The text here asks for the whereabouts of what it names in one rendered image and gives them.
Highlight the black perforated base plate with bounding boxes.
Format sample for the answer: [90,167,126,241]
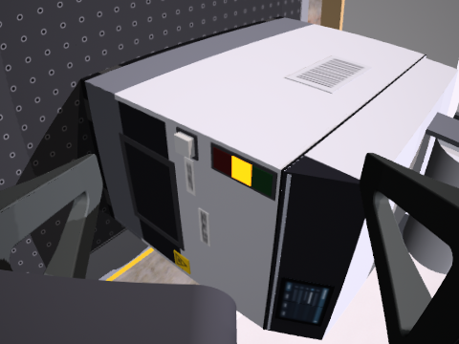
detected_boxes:
[0,0,302,275]

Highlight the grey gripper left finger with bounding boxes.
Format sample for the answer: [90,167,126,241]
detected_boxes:
[0,154,103,279]

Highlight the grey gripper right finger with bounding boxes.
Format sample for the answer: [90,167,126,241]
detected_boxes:
[360,153,459,344]

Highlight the white foil roll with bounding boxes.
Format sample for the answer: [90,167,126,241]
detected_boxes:
[403,138,459,274]

